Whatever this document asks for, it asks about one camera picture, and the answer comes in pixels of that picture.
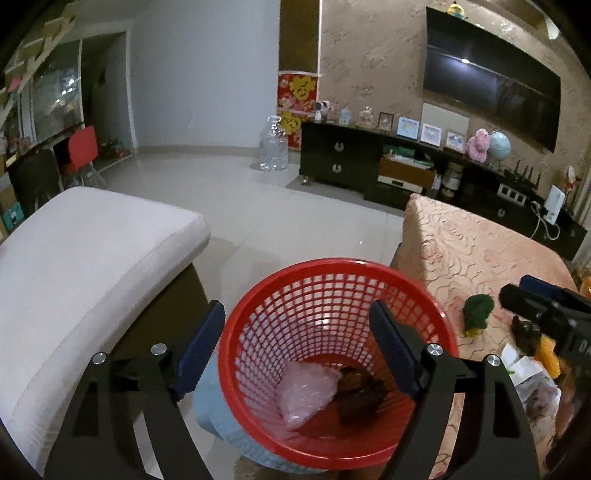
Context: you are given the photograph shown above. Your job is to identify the white paper packaging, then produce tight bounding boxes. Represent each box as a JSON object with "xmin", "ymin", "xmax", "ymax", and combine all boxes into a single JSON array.
[{"xmin": 501, "ymin": 344, "xmax": 561, "ymax": 416}]

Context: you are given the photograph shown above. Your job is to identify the white upright device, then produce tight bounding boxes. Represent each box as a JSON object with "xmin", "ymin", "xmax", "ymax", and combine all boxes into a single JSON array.
[{"xmin": 545, "ymin": 185, "xmax": 566, "ymax": 224}]

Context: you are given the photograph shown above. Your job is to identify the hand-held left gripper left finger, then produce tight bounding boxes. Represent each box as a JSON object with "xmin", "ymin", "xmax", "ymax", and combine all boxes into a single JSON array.
[{"xmin": 44, "ymin": 299, "xmax": 227, "ymax": 480}]

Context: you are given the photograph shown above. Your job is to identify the clear plastic water jug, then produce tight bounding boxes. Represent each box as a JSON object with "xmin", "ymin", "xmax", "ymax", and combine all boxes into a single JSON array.
[{"xmin": 259, "ymin": 115, "xmax": 289, "ymax": 171}]

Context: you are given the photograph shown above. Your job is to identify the large red festive poster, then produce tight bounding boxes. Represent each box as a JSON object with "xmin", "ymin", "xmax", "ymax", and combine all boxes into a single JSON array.
[{"xmin": 277, "ymin": 71, "xmax": 319, "ymax": 112}]

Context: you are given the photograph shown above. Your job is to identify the green packet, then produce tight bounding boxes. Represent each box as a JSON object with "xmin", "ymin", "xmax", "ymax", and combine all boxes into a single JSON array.
[{"xmin": 382, "ymin": 145, "xmax": 435, "ymax": 163}]

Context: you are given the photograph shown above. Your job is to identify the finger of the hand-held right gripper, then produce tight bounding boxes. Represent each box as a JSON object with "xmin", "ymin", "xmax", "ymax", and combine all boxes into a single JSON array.
[
  {"xmin": 519, "ymin": 274, "xmax": 580, "ymax": 301},
  {"xmin": 499, "ymin": 284, "xmax": 578, "ymax": 344}
]

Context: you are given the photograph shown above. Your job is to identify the light blue globe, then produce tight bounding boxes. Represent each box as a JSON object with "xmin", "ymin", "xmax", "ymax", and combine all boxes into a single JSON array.
[{"xmin": 487, "ymin": 130, "xmax": 512, "ymax": 169}]

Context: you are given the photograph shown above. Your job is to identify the white cable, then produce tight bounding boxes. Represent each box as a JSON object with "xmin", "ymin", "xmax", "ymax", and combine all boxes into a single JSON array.
[{"xmin": 530, "ymin": 200, "xmax": 561, "ymax": 241}]

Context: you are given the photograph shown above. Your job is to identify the brown plastic bag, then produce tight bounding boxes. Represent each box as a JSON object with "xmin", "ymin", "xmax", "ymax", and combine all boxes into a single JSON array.
[{"xmin": 335, "ymin": 364, "xmax": 391, "ymax": 423}]

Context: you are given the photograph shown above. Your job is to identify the teal box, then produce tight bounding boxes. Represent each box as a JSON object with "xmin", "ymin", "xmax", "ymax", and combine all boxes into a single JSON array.
[{"xmin": 2, "ymin": 205, "xmax": 26, "ymax": 232}]

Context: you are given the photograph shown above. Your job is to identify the white jars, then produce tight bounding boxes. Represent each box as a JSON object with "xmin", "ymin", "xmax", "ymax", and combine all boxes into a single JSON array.
[{"xmin": 441, "ymin": 164, "xmax": 462, "ymax": 199}]

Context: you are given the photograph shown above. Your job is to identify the black television cabinet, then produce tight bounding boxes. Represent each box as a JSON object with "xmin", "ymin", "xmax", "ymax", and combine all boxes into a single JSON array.
[{"xmin": 299, "ymin": 121, "xmax": 588, "ymax": 261}]

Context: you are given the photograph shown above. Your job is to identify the colourful floor toys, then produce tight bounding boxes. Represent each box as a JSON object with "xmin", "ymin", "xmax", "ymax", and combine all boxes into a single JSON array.
[{"xmin": 99, "ymin": 138, "xmax": 132, "ymax": 160}]

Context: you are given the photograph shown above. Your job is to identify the beige wall board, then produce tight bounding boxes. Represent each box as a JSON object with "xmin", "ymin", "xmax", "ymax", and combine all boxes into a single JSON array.
[{"xmin": 422, "ymin": 102, "xmax": 471, "ymax": 139}]

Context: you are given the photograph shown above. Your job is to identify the black router with antennas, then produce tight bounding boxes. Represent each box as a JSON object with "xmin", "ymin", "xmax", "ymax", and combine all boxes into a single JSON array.
[{"xmin": 501, "ymin": 159, "xmax": 541, "ymax": 190}]

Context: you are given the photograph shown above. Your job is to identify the light blue basket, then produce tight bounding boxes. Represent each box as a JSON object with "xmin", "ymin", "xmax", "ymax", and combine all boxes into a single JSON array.
[{"xmin": 194, "ymin": 355, "xmax": 315, "ymax": 476}]

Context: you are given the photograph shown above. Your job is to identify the pink plush toy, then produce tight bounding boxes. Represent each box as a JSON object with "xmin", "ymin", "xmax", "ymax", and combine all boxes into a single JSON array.
[{"xmin": 465, "ymin": 128, "xmax": 491, "ymax": 162}]

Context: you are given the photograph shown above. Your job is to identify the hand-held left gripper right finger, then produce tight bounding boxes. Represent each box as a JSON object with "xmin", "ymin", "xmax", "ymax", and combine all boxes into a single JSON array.
[{"xmin": 368, "ymin": 299, "xmax": 542, "ymax": 480}]

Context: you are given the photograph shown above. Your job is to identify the black chair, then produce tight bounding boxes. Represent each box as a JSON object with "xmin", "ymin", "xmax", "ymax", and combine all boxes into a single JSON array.
[{"xmin": 7, "ymin": 148, "xmax": 63, "ymax": 217}]

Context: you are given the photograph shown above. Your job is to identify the clear plastic bag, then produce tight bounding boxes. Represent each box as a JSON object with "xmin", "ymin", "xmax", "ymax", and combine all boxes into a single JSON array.
[{"xmin": 276, "ymin": 360, "xmax": 340, "ymax": 428}]

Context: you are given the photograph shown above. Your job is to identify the red chair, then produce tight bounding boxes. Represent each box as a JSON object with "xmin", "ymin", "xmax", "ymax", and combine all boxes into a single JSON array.
[{"xmin": 62, "ymin": 126, "xmax": 109, "ymax": 188}]

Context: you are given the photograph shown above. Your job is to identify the small red festive poster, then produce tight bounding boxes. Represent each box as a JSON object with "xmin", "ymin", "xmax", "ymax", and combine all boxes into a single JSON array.
[{"xmin": 281, "ymin": 111, "xmax": 304, "ymax": 151}]

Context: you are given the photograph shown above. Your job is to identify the dark brown wrapper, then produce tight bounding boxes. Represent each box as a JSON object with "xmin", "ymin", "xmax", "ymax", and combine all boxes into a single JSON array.
[{"xmin": 512, "ymin": 316, "xmax": 542, "ymax": 356}]

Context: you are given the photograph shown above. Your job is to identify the white power strip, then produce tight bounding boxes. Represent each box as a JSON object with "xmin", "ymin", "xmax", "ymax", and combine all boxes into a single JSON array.
[{"xmin": 498, "ymin": 184, "xmax": 528, "ymax": 204}]

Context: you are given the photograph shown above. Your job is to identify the brown white box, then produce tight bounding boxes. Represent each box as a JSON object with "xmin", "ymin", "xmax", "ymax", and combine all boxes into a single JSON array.
[{"xmin": 378, "ymin": 157, "xmax": 437, "ymax": 193}]

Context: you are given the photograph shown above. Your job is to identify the black flat television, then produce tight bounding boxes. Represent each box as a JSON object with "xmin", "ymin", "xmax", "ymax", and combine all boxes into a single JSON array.
[{"xmin": 424, "ymin": 6, "xmax": 561, "ymax": 153}]

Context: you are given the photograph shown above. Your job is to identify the cream wall shelf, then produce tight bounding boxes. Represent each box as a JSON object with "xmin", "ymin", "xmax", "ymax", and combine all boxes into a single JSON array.
[{"xmin": 0, "ymin": 0, "xmax": 79, "ymax": 130}]

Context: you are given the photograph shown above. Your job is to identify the red plastic mesh basket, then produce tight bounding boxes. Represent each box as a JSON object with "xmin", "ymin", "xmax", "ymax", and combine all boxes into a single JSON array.
[{"xmin": 217, "ymin": 258, "xmax": 460, "ymax": 464}]

